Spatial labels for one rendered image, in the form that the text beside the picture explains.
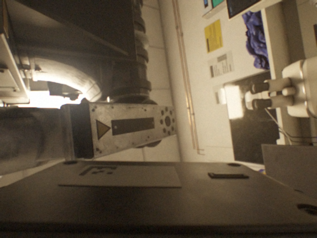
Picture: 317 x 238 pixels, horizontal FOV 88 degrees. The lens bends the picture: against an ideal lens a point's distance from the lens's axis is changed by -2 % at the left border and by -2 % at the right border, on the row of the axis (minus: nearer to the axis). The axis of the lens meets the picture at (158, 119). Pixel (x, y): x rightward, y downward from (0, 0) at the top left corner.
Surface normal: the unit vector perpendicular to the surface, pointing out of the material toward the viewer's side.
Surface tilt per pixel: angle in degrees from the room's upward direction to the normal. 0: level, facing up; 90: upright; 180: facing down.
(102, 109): 157
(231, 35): 90
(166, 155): 180
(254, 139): 86
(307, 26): 90
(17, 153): 147
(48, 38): 90
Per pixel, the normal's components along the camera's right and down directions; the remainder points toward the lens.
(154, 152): 0.56, -0.08
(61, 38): 0.10, 0.99
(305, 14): -0.81, 0.11
